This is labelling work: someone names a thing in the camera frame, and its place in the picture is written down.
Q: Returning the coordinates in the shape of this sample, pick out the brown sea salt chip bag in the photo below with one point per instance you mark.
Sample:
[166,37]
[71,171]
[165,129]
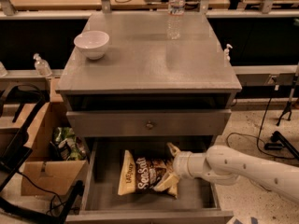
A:
[141,174]

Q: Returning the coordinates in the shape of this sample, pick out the clear plastic water bottle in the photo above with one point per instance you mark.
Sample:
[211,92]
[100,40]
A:
[175,11]

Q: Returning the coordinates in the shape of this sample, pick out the open grey middle drawer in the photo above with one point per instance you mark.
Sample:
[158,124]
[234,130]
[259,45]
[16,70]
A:
[196,203]

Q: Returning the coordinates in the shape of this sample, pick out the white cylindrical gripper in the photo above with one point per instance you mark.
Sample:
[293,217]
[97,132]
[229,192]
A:
[179,165]

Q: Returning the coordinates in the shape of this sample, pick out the white ceramic bowl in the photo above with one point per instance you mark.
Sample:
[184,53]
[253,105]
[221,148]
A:
[92,44]

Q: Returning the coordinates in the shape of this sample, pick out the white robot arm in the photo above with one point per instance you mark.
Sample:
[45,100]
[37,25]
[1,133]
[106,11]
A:
[223,165]

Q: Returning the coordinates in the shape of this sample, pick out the small white pump bottle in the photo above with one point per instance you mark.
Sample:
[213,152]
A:
[227,52]

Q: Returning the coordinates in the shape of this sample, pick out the black tripod stand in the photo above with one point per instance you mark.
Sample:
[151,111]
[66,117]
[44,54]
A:
[278,141]

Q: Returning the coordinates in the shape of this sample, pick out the grey wooden drawer cabinet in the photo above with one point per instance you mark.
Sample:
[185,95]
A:
[145,71]

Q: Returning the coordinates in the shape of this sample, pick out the open cardboard box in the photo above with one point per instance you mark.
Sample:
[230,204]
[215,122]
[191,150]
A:
[42,174]

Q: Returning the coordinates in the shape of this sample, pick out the round metal drawer knob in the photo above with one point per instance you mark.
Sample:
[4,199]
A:
[150,125]

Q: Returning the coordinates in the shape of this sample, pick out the black chair frame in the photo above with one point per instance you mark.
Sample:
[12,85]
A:
[14,153]

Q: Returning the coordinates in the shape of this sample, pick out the clear sanitizer pump bottle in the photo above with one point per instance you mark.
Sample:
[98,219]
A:
[42,66]

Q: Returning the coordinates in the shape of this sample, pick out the green snack bags in box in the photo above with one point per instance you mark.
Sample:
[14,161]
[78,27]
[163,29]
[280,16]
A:
[65,146]

